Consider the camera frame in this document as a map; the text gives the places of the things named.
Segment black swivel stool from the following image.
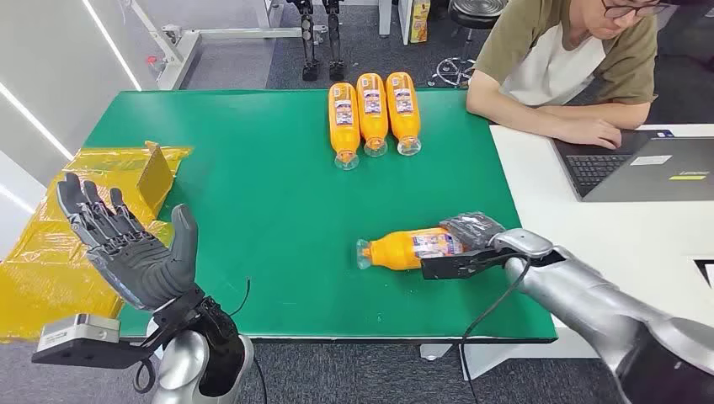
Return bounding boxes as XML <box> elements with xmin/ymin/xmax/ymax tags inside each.
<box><xmin>428</xmin><ymin>0</ymin><xmax>509</xmax><ymax>89</ymax></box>

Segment orange juice bottle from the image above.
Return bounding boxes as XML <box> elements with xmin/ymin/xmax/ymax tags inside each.
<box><xmin>328</xmin><ymin>82</ymin><xmax>362</xmax><ymax>171</ymax></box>
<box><xmin>385</xmin><ymin>71</ymin><xmax>423</xmax><ymax>157</ymax></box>
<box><xmin>355</xmin><ymin>72</ymin><xmax>389</xmax><ymax>158</ymax></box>
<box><xmin>355</xmin><ymin>226</ymin><xmax>466</xmax><ymax>272</ymax></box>

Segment black robot leg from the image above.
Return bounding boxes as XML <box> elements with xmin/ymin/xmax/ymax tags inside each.
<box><xmin>286</xmin><ymin>0</ymin><xmax>322</xmax><ymax>82</ymax></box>
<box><xmin>322</xmin><ymin>0</ymin><xmax>346</xmax><ymax>82</ymax></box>

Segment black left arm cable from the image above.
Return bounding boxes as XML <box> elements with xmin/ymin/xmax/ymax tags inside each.
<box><xmin>131</xmin><ymin>277</ymin><xmax>270</xmax><ymax>404</ymax></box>

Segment yellow plastic-wrapped carton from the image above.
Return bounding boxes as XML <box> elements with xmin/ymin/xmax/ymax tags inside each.
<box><xmin>0</xmin><ymin>141</ymin><xmax>194</xmax><ymax>343</ymax></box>

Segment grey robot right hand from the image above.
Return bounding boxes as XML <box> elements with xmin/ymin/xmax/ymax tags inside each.
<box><xmin>439</xmin><ymin>210</ymin><xmax>507</xmax><ymax>253</ymax></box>

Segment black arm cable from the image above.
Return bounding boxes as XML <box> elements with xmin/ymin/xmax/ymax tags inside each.
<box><xmin>131</xmin><ymin>277</ymin><xmax>270</xmax><ymax>404</ymax></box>
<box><xmin>458</xmin><ymin>253</ymin><xmax>534</xmax><ymax>404</ymax></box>

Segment person's right hand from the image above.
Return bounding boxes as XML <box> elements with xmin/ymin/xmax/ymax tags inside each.
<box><xmin>555</xmin><ymin>118</ymin><xmax>624</xmax><ymax>151</ymax></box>

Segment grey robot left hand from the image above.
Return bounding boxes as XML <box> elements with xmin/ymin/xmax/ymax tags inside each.
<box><xmin>56</xmin><ymin>173</ymin><xmax>203</xmax><ymax>311</ymax></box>

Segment grey laptop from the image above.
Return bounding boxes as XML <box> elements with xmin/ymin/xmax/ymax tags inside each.
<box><xmin>551</xmin><ymin>129</ymin><xmax>714</xmax><ymax>204</ymax></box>

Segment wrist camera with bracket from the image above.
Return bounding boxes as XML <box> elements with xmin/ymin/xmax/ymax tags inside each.
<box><xmin>30</xmin><ymin>287</ymin><xmax>206</xmax><ymax>370</ymax></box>
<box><xmin>420</xmin><ymin>247</ymin><xmax>566</xmax><ymax>281</ymax></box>

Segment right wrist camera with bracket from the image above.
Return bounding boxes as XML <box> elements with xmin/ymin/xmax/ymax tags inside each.
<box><xmin>420</xmin><ymin>247</ymin><xmax>566</xmax><ymax>281</ymax></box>

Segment person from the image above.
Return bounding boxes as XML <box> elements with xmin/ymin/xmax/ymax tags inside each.
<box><xmin>466</xmin><ymin>0</ymin><xmax>672</xmax><ymax>151</ymax></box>

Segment black glasses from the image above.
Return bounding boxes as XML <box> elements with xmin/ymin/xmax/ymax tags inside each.
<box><xmin>599</xmin><ymin>0</ymin><xmax>669</xmax><ymax>19</ymax></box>

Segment yellow printed box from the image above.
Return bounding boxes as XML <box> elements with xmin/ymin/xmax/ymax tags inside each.
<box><xmin>409</xmin><ymin>0</ymin><xmax>432</xmax><ymax>45</ymax></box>

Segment white desk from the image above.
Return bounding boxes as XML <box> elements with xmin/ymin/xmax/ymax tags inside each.
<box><xmin>418</xmin><ymin>123</ymin><xmax>714</xmax><ymax>381</ymax></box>

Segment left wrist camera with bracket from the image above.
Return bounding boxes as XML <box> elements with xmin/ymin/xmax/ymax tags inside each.
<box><xmin>30</xmin><ymin>287</ymin><xmax>206</xmax><ymax>370</ymax></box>

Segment white furniture panel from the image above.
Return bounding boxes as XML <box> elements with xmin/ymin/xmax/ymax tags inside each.
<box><xmin>378</xmin><ymin>0</ymin><xmax>414</xmax><ymax>45</ymax></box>

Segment green table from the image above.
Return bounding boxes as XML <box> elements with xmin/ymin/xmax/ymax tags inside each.
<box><xmin>82</xmin><ymin>88</ymin><xmax>559</xmax><ymax>343</ymax></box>

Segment black flat device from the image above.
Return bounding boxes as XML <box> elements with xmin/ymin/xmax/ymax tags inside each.
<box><xmin>694</xmin><ymin>257</ymin><xmax>714</xmax><ymax>289</ymax></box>

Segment white metal frame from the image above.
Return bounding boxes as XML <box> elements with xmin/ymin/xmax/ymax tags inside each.
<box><xmin>120</xmin><ymin>0</ymin><xmax>330</xmax><ymax>92</ymax></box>

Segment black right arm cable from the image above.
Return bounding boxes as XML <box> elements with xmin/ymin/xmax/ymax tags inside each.
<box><xmin>458</xmin><ymin>253</ymin><xmax>534</xmax><ymax>404</ymax></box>

